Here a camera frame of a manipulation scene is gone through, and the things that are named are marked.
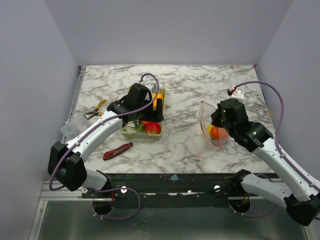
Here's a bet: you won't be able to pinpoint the red toy apple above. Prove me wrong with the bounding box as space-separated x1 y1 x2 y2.
144 122 162 134

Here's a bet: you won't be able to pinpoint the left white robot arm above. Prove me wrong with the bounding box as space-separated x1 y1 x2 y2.
47 83 164 198

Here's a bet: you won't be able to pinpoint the orange toy pumpkin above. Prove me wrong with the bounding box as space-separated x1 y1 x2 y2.
209 126 229 140

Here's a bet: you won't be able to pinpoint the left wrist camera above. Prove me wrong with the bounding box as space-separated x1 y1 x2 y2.
144 83 157 93

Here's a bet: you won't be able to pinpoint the clear zip bag orange zipper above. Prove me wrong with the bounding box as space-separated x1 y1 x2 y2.
198 100 229 151

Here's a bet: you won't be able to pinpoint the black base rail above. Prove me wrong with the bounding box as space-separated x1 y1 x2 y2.
82 173 247 209

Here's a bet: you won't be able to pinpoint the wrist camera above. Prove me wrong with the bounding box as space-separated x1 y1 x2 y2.
144 83 157 93
227 88 245 102

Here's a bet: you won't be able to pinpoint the clear plastic screw box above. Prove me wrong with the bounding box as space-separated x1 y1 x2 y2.
60 114 91 139

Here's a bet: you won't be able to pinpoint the yellow bell pepper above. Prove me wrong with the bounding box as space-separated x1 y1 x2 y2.
152 92 164 111

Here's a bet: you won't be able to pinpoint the white toy mushroom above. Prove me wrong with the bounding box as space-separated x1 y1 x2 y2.
123 122 136 133

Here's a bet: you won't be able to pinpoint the yellow handled pliers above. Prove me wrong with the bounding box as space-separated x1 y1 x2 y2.
83 99 107 120

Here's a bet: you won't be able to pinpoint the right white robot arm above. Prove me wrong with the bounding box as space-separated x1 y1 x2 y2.
211 98 320 226

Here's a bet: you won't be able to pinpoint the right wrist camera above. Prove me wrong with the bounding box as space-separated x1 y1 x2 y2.
227 88 245 102

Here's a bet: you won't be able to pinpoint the aluminium frame profile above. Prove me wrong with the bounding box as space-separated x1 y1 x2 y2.
38 66 87 201

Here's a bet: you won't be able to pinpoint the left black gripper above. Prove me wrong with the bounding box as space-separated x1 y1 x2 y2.
136 97 164 123

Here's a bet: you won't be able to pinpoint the green plastic basket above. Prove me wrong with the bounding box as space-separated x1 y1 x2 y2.
120 84 167 140

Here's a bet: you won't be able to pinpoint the red black utility knife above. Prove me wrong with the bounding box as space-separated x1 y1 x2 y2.
103 142 133 161

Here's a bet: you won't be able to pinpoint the yellow toy squash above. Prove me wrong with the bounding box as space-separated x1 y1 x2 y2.
207 125 214 134

